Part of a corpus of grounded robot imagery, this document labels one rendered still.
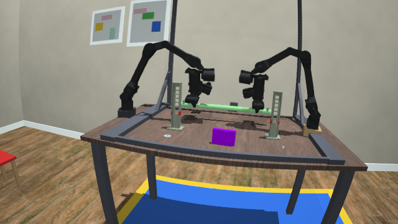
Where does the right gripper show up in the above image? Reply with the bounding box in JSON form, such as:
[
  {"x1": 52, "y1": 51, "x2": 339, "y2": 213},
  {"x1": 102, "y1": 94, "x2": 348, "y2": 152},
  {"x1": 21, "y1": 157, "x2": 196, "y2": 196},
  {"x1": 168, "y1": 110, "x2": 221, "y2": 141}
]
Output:
[{"x1": 185, "y1": 81, "x2": 201, "y2": 108}]

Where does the purple block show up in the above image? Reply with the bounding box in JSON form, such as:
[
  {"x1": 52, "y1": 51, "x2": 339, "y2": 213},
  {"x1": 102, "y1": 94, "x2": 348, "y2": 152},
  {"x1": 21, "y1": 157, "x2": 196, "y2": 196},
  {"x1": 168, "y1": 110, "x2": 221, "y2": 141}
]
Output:
[{"x1": 211, "y1": 128, "x2": 236, "y2": 146}]

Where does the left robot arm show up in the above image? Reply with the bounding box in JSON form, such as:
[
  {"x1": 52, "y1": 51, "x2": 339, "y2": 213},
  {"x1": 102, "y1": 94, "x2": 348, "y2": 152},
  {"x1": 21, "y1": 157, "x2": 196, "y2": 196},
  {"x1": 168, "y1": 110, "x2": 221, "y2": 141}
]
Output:
[{"x1": 239, "y1": 47, "x2": 321, "y2": 130}]

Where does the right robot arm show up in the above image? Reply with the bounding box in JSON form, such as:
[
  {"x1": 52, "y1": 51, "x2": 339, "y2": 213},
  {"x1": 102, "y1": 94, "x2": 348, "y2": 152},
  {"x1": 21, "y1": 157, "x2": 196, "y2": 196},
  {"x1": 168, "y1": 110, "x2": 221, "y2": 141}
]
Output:
[{"x1": 119, "y1": 40, "x2": 215, "y2": 110}]

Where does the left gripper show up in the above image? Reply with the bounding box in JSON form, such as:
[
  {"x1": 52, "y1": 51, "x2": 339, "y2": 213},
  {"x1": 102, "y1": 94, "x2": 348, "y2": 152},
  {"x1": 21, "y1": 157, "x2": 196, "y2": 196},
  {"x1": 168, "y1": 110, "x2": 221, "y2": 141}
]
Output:
[{"x1": 252, "y1": 86, "x2": 264, "y2": 113}]

